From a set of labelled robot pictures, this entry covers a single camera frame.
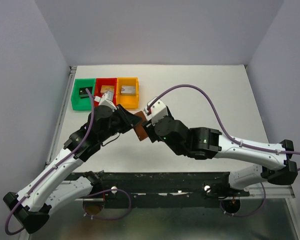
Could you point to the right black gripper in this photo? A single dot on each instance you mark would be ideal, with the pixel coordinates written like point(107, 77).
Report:
point(150, 129)

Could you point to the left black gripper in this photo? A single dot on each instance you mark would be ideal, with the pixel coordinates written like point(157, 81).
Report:
point(123, 116)

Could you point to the brown leather card holder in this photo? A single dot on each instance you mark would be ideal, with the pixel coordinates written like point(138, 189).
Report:
point(139, 130)

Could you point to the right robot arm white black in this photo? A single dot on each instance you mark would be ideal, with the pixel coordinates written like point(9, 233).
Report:
point(269, 162)

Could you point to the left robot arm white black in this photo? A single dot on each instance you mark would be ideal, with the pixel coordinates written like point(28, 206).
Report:
point(29, 205)

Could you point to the silver card in yellow bin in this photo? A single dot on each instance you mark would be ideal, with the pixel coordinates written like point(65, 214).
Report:
point(128, 90)

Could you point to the gold card in red bin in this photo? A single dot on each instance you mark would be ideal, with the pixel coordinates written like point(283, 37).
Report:
point(105, 88)

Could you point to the black card in green bin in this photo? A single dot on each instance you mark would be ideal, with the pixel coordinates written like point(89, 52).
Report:
point(82, 92)

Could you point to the yellow plastic bin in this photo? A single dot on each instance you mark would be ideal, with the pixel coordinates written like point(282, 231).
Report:
point(130, 102)

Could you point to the red plastic bin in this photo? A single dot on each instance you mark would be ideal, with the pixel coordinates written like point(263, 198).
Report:
point(105, 81)

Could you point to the green plastic bin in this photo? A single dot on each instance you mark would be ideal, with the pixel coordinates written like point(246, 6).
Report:
point(80, 100)

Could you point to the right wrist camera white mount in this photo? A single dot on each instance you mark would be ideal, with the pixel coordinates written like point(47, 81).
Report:
point(157, 111)

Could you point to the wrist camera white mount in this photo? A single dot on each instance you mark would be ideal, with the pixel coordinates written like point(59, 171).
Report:
point(157, 111)
point(106, 100)

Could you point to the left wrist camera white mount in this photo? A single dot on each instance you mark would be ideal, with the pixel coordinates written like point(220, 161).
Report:
point(106, 100)

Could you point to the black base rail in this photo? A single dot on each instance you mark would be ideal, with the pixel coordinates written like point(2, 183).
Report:
point(151, 190)

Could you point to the left aluminium side rail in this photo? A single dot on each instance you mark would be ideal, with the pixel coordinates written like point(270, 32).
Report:
point(63, 109)

